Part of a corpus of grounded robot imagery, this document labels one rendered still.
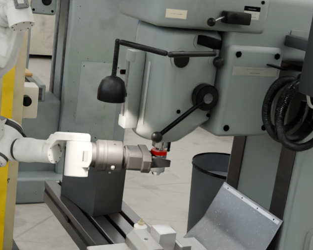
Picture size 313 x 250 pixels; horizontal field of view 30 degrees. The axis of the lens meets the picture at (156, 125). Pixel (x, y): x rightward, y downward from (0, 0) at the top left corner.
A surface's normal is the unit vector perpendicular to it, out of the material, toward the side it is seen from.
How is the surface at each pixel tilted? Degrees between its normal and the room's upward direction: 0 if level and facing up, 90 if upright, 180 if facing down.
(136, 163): 90
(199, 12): 90
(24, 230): 0
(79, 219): 0
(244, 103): 90
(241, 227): 63
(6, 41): 58
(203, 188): 94
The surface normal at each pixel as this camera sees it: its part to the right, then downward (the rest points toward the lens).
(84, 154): 0.23, -0.03
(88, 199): -0.78, 0.07
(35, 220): 0.13, -0.96
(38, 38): 0.45, 0.29
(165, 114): 0.18, 0.28
